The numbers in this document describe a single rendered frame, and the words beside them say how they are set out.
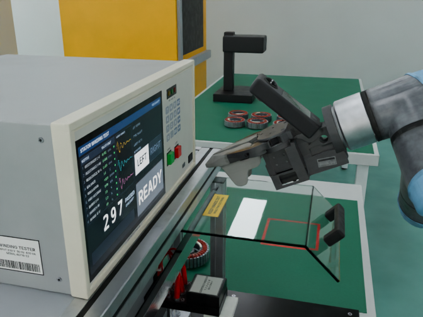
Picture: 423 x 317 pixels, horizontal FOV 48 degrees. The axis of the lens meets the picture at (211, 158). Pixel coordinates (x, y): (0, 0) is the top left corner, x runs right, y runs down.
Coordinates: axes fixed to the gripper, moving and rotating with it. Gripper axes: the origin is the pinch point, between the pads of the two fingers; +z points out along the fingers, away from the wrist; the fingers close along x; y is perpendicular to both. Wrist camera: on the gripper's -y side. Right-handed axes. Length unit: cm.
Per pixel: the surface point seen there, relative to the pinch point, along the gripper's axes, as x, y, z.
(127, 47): 327, -44, 156
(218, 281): 5.4, 24.2, 11.3
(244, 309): 17.7, 39.2, 14.8
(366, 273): 42, 53, -9
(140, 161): -11.9, -5.9, 5.1
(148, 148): -8.5, -6.5, 4.8
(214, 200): 10.2, 10.3, 6.9
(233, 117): 170, 24, 45
